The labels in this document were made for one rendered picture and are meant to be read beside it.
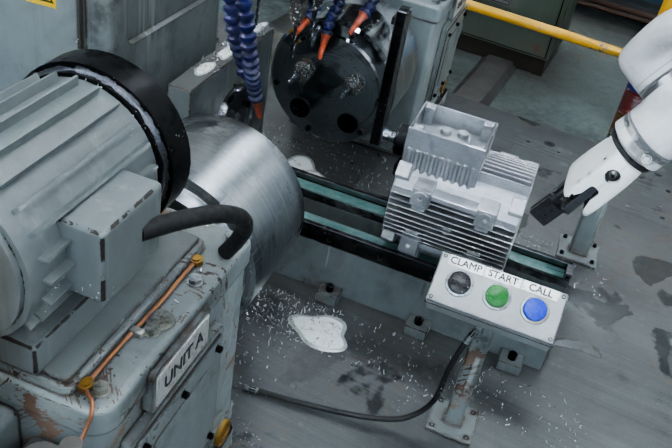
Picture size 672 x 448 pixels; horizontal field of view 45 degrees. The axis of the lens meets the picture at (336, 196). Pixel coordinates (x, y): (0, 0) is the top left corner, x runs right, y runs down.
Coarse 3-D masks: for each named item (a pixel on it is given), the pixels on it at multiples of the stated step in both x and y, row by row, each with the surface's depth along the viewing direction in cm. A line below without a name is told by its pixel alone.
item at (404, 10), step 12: (396, 12) 130; (408, 12) 130; (396, 24) 131; (408, 24) 133; (396, 36) 132; (396, 48) 133; (396, 60) 134; (384, 72) 136; (396, 72) 136; (384, 84) 137; (384, 96) 138; (384, 108) 140; (384, 120) 141; (372, 132) 143
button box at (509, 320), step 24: (456, 264) 105; (480, 264) 105; (432, 288) 104; (480, 288) 104; (528, 288) 103; (456, 312) 104; (480, 312) 103; (504, 312) 102; (552, 312) 102; (528, 336) 101; (552, 336) 101
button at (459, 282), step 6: (450, 276) 104; (456, 276) 104; (462, 276) 104; (468, 276) 104; (450, 282) 104; (456, 282) 104; (462, 282) 103; (468, 282) 103; (450, 288) 104; (456, 288) 103; (462, 288) 103; (468, 288) 103
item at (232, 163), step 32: (192, 128) 107; (224, 128) 108; (192, 160) 100; (224, 160) 102; (256, 160) 106; (192, 192) 97; (224, 192) 98; (256, 192) 103; (288, 192) 109; (224, 224) 98; (256, 224) 101; (288, 224) 109; (256, 256) 100; (256, 288) 103
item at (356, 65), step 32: (352, 0) 154; (288, 32) 150; (384, 32) 149; (288, 64) 152; (320, 64) 150; (352, 64) 147; (384, 64) 146; (416, 64) 160; (288, 96) 156; (320, 96) 153; (352, 96) 151; (320, 128) 157; (352, 128) 153
